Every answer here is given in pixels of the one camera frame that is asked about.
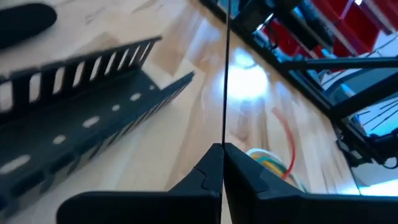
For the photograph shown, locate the red storage bins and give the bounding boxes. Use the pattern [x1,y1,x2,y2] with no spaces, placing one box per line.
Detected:
[261,0,398,63]

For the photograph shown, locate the bundle of coloured wires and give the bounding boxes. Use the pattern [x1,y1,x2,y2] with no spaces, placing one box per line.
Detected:
[250,152,307,192]
[245,147,282,166]

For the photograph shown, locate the black work glove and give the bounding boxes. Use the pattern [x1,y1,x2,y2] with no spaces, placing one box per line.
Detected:
[0,2,58,50]

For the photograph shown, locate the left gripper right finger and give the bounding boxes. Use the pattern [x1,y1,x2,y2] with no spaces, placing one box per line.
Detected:
[223,142,398,224]

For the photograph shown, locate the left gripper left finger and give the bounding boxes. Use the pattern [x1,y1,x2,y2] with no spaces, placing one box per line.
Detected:
[56,142,224,224]

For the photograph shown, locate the black slotted cable duct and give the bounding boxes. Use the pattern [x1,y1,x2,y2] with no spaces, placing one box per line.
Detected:
[0,35,196,218]

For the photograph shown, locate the thin green wire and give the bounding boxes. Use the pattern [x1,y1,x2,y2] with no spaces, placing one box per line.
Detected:
[255,155,290,175]

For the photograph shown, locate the black aluminium table frame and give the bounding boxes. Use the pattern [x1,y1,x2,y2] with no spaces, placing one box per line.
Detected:
[198,0,398,170]

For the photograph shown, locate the black zip tie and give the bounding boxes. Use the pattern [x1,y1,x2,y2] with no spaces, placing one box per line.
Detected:
[220,0,231,147]

